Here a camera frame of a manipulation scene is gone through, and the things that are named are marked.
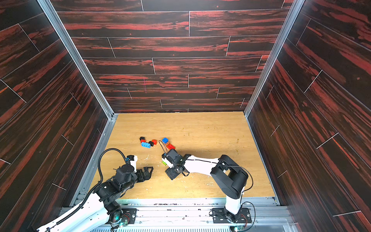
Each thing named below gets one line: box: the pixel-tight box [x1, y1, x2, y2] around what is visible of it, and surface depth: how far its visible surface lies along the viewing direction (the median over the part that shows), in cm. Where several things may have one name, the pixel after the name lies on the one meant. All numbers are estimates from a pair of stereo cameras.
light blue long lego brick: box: [141, 142, 151, 149], surface depth 103 cm
